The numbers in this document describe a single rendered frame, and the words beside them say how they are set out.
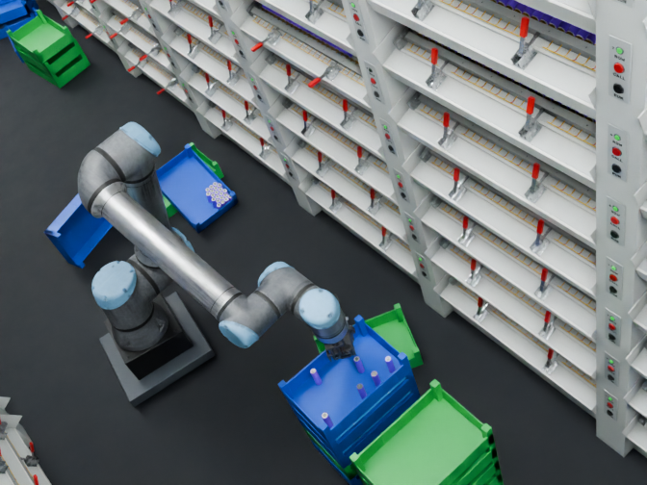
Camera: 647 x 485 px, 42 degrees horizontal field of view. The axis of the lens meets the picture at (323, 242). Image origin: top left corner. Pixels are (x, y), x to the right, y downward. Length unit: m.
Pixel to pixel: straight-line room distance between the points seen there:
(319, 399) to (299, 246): 0.90
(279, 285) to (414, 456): 0.56
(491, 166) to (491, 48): 0.38
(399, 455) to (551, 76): 1.08
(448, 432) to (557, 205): 0.69
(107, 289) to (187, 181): 0.85
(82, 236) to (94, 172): 1.31
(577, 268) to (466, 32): 0.62
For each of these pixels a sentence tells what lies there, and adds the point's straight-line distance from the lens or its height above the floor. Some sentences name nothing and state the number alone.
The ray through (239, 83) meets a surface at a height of 0.52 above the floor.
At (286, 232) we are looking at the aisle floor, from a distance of 3.15.
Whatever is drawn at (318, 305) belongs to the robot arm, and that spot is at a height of 0.74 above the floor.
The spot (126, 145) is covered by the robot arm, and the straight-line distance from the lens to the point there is 2.23.
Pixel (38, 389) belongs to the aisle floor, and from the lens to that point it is 3.18.
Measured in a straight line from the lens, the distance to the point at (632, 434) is 2.40.
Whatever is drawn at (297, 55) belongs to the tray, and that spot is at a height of 0.89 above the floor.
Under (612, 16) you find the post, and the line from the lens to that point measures 1.36.
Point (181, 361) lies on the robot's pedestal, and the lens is 2.88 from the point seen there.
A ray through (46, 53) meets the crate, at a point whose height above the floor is 0.19.
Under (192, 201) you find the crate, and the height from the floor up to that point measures 0.05.
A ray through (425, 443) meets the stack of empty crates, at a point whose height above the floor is 0.32.
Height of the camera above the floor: 2.30
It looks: 49 degrees down
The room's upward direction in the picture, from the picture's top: 22 degrees counter-clockwise
